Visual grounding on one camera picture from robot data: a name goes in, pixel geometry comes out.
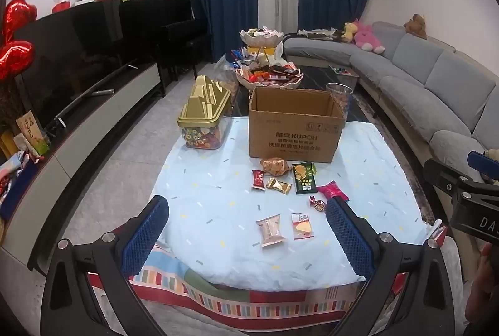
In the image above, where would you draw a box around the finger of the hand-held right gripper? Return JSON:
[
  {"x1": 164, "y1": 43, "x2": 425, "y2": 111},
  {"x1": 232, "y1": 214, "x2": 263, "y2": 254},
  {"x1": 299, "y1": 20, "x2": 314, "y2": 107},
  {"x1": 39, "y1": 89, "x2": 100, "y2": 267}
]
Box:
[
  {"x1": 467, "y1": 151, "x2": 499, "y2": 181},
  {"x1": 423, "y1": 159, "x2": 474, "y2": 200}
]

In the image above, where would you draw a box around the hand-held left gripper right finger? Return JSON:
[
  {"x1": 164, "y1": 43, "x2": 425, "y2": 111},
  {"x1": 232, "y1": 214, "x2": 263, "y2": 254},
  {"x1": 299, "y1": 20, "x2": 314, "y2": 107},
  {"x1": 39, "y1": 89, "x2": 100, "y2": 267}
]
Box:
[{"x1": 325, "y1": 197, "x2": 466, "y2": 336}]

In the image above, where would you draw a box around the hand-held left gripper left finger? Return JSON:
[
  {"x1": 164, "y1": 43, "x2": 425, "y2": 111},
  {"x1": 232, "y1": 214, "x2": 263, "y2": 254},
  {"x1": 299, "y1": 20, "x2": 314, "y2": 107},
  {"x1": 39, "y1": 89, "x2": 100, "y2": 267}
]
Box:
[{"x1": 39, "y1": 195, "x2": 169, "y2": 336}]

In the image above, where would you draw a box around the red white cracker packet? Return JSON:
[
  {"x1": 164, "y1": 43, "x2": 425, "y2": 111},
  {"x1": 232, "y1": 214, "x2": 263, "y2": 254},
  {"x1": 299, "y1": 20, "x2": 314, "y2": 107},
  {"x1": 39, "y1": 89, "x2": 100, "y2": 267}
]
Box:
[{"x1": 289, "y1": 211, "x2": 316, "y2": 241}]

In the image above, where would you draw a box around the magenta snack packet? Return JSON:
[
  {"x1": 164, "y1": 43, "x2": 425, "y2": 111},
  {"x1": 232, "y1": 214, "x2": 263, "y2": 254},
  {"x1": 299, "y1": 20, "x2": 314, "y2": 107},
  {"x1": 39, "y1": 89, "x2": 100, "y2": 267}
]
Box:
[{"x1": 317, "y1": 181, "x2": 349, "y2": 202}]

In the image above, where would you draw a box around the green chip packet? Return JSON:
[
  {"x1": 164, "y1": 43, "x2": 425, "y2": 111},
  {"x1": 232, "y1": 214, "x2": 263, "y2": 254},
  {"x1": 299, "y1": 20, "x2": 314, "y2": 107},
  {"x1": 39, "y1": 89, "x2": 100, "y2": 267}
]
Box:
[{"x1": 292, "y1": 161, "x2": 317, "y2": 195}]

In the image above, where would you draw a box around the clear pink pastry packet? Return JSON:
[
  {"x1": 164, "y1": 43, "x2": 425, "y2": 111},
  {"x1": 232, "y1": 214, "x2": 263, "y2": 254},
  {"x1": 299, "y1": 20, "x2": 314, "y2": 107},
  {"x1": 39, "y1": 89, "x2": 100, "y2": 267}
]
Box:
[{"x1": 256, "y1": 214, "x2": 287, "y2": 249}]

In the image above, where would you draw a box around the gold foil snack packet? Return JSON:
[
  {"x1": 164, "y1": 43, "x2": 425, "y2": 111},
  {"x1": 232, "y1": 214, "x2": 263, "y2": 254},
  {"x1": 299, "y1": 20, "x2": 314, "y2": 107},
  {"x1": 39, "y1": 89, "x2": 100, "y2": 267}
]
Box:
[{"x1": 266, "y1": 178, "x2": 293, "y2": 195}]

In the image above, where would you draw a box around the copper foil snack packet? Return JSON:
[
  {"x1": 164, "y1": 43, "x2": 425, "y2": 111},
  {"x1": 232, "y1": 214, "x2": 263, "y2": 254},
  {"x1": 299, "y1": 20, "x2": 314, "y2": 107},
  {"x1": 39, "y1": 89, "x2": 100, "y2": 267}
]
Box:
[{"x1": 260, "y1": 157, "x2": 292, "y2": 177}]

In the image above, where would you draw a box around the brown cardboard box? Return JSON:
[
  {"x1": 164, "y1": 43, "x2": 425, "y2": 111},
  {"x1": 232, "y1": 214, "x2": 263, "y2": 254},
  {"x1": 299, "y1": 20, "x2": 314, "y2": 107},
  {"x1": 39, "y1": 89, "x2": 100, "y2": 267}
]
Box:
[{"x1": 248, "y1": 87, "x2": 347, "y2": 164}]

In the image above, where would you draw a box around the heap of assorted wrapped snacks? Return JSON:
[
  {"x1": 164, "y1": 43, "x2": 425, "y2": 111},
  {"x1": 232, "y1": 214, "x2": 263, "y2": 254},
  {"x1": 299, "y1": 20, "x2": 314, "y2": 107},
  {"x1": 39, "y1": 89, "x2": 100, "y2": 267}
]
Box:
[
  {"x1": 244, "y1": 25, "x2": 275, "y2": 38},
  {"x1": 238, "y1": 61, "x2": 303, "y2": 83}
]

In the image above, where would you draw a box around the person's right hand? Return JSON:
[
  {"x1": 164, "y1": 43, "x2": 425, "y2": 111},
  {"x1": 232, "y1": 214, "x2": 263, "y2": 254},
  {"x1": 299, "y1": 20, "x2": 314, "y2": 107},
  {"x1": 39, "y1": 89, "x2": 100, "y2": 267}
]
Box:
[{"x1": 479, "y1": 242, "x2": 499, "y2": 271}]

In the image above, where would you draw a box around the grey curved sofa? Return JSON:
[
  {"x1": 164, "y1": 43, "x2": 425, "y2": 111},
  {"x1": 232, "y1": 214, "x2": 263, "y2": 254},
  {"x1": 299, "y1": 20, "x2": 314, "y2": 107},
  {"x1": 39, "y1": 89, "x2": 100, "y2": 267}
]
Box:
[{"x1": 284, "y1": 21, "x2": 499, "y2": 185}]

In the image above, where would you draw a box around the light blue patterned cloth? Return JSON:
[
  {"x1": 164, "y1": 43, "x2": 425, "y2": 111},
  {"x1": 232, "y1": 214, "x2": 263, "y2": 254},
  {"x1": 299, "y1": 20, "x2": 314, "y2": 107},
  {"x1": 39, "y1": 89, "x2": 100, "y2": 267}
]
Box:
[{"x1": 150, "y1": 118, "x2": 429, "y2": 284}]

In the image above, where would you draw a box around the grey black television cabinet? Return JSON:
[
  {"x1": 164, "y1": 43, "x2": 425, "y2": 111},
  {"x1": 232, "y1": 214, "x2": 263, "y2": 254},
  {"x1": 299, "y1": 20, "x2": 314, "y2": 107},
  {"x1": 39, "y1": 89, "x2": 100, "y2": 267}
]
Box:
[{"x1": 0, "y1": 61, "x2": 164, "y2": 282}]

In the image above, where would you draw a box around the colourful striped mat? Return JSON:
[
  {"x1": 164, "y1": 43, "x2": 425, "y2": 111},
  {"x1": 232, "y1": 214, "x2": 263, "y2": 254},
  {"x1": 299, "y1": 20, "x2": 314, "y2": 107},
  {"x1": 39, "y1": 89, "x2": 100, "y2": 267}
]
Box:
[{"x1": 86, "y1": 242, "x2": 449, "y2": 325}]

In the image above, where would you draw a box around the clear jar of brown nuts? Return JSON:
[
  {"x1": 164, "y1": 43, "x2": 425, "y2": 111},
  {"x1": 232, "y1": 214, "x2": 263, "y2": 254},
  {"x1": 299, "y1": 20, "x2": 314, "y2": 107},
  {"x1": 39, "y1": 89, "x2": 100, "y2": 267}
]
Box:
[{"x1": 325, "y1": 83, "x2": 354, "y2": 118}]

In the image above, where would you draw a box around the heap of colourful packets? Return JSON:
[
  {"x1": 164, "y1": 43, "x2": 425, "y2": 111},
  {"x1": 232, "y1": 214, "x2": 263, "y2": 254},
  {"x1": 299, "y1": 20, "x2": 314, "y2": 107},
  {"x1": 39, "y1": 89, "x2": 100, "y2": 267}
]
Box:
[{"x1": 0, "y1": 151, "x2": 41, "y2": 220}]

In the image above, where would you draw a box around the gold lid candy container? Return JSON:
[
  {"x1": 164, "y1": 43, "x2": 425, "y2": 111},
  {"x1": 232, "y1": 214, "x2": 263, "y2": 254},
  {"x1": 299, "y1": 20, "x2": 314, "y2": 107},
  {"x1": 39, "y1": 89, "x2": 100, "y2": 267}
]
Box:
[{"x1": 177, "y1": 75, "x2": 233, "y2": 150}]

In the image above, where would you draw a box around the grey toy storage box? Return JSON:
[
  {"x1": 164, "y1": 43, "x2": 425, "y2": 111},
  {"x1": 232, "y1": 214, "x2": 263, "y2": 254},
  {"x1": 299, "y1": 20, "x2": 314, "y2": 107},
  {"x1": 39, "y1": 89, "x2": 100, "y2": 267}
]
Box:
[{"x1": 328, "y1": 65, "x2": 361, "y2": 79}]

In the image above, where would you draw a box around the yellow green gift box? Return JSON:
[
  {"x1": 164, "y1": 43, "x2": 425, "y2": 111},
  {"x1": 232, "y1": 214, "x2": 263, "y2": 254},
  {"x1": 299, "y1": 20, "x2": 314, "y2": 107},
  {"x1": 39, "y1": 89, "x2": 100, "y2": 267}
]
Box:
[{"x1": 16, "y1": 110, "x2": 51, "y2": 157}]

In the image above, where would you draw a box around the brown plush toy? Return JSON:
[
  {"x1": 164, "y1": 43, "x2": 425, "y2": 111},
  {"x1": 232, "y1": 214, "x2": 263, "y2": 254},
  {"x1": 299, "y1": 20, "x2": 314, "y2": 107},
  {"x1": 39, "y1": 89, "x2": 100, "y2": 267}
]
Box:
[{"x1": 403, "y1": 13, "x2": 427, "y2": 40}]

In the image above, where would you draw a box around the pink plush toy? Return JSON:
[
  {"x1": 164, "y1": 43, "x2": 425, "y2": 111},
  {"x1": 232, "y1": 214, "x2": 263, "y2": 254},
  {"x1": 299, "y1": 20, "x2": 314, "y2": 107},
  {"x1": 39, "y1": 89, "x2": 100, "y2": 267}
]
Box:
[{"x1": 353, "y1": 20, "x2": 386, "y2": 55}]

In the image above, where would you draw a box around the clear bag of peanuts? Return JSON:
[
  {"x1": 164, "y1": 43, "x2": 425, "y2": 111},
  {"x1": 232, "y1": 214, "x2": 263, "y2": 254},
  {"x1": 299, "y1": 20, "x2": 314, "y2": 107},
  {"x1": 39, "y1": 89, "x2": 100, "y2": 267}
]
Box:
[{"x1": 214, "y1": 53, "x2": 240, "y2": 97}]

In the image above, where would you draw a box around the yellow plush toy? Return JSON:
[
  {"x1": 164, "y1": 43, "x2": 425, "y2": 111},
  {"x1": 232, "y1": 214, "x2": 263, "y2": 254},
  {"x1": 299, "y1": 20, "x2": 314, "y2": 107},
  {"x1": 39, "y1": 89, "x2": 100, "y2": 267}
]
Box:
[{"x1": 342, "y1": 22, "x2": 358, "y2": 43}]

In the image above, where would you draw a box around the black television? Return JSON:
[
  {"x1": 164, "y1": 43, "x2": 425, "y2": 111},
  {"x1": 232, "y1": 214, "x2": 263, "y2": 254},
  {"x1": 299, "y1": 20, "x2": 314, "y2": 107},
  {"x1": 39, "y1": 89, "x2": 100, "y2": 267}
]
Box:
[{"x1": 13, "y1": 3, "x2": 131, "y2": 130}]

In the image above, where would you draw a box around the crumpled cloth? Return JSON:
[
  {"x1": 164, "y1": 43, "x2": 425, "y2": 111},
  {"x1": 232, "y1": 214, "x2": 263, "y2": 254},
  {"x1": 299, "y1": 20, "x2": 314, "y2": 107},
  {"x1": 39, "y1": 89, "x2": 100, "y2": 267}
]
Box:
[{"x1": 298, "y1": 26, "x2": 346, "y2": 41}]

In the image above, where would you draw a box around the white gold tiered snack stand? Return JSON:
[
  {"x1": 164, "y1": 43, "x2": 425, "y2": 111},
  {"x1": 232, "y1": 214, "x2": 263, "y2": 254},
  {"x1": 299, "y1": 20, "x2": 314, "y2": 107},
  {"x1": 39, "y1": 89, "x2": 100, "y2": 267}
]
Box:
[{"x1": 235, "y1": 25, "x2": 305, "y2": 89}]

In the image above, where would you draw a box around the black upright piano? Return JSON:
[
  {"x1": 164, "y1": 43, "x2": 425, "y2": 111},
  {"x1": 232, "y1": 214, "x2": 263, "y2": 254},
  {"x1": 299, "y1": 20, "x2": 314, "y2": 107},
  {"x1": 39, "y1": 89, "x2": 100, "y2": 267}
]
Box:
[{"x1": 119, "y1": 0, "x2": 213, "y2": 99}]

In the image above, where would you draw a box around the red heart balloon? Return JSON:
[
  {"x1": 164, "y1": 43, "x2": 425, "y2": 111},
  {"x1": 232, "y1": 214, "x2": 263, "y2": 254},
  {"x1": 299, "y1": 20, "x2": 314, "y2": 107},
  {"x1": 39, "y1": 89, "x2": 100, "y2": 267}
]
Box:
[
  {"x1": 2, "y1": 0, "x2": 38, "y2": 41},
  {"x1": 0, "y1": 41, "x2": 36, "y2": 81}
]

